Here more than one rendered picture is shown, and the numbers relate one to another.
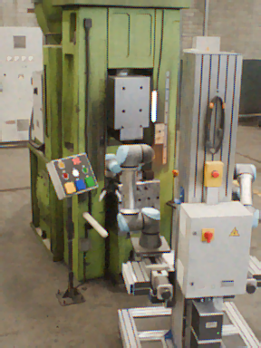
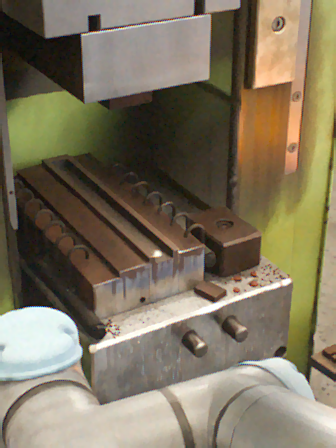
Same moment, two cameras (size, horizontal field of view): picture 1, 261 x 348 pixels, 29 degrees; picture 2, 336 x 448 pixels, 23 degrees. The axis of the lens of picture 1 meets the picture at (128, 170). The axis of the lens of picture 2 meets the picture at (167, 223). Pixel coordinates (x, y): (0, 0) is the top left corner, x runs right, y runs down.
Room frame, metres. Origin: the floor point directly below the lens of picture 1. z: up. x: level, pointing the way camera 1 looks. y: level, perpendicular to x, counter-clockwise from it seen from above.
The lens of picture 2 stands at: (2.83, 0.08, 1.67)
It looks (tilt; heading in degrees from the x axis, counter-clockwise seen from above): 29 degrees down; 353
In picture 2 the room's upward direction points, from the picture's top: straight up
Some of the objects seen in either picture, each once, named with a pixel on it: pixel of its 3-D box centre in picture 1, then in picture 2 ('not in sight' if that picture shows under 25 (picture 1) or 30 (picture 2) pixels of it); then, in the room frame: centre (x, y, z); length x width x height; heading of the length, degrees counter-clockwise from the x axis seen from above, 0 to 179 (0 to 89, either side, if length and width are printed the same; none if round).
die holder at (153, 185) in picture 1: (125, 198); (120, 333); (4.14, 0.02, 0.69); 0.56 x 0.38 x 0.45; 24
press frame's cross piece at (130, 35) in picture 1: (120, 37); not in sight; (4.26, 0.09, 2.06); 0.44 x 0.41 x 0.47; 24
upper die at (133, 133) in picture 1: (121, 129); (82, 21); (4.11, 0.07, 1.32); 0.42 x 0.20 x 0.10; 24
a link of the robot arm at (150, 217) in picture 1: (149, 219); not in sight; (2.92, -0.14, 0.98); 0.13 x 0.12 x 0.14; 107
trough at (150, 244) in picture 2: not in sight; (103, 203); (4.12, 0.04, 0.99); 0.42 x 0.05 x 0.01; 24
